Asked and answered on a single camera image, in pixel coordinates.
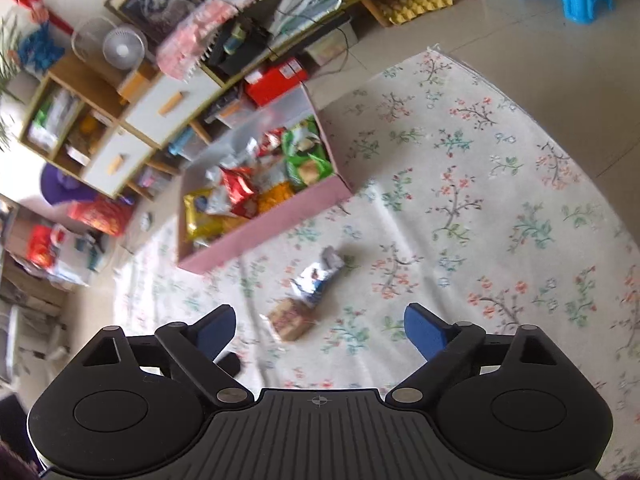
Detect yellow egg tray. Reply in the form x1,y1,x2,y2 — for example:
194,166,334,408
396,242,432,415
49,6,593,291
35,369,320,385
374,0,454,27

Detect white round fan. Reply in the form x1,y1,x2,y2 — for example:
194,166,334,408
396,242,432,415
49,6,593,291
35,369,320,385
72,15,119,69

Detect potted green plant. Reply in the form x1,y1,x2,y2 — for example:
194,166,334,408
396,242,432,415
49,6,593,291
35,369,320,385
0,14,26,151

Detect red gift bag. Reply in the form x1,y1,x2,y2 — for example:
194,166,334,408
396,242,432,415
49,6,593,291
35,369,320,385
67,197,134,236

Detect green snack packet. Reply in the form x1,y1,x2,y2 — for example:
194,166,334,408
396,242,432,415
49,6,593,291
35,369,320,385
281,115,335,192

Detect pink cardboard box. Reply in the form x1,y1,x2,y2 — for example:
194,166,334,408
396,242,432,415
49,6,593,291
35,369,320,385
177,82,354,275

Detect orange snack packet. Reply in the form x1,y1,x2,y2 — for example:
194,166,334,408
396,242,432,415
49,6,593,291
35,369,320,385
257,182,297,217

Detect stack of papers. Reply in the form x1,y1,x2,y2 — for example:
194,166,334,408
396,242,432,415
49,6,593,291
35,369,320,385
272,0,344,36

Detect framed cat picture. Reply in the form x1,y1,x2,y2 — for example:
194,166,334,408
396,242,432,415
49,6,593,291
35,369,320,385
104,0,204,46

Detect clear plastic storage box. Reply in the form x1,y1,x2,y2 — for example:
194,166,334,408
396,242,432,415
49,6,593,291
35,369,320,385
304,27,359,64

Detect small silver blue snack packet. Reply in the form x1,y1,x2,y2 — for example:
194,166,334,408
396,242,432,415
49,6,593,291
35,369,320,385
289,245,346,306

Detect yellow snack packet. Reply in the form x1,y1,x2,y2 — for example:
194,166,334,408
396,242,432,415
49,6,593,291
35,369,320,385
183,188,239,241

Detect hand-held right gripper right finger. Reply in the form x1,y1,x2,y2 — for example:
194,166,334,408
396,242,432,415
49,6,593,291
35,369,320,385
385,302,564,408

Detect brown pastry packet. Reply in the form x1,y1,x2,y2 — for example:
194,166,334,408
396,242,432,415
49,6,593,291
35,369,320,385
267,297,317,343

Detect blue plush toy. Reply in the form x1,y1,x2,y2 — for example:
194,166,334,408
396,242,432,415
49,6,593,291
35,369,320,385
17,27,66,71

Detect floral cloth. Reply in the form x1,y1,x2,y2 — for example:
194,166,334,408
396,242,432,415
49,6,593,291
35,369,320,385
112,49,640,480

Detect purple round object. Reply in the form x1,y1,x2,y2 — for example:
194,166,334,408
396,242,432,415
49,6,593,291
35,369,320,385
39,162,99,206

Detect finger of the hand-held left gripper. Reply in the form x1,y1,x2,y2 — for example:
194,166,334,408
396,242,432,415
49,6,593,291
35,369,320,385
215,351,241,377

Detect white desk fan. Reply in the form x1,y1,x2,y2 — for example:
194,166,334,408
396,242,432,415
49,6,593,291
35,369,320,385
102,27,147,70

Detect pink tasselled cloth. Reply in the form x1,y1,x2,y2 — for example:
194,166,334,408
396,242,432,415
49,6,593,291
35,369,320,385
155,0,312,81

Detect red white snack packet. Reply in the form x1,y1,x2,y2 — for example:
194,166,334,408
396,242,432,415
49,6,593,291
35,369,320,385
257,128,287,159

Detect dark red snack packet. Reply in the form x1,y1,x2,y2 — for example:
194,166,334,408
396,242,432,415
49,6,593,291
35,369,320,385
219,165,259,206

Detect blue lidded plastic container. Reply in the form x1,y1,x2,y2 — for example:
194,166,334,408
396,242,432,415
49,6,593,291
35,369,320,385
167,127,211,161

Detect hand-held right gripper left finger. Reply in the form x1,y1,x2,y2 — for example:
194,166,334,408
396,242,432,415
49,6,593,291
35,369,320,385
75,305,256,409

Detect black open case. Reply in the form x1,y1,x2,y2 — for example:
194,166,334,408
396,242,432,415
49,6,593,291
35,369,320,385
204,17,274,76

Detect red box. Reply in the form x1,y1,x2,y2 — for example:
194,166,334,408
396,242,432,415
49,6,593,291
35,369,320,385
244,57,310,107

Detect white shopping bag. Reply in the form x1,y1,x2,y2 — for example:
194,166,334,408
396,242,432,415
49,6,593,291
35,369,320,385
27,224,101,286

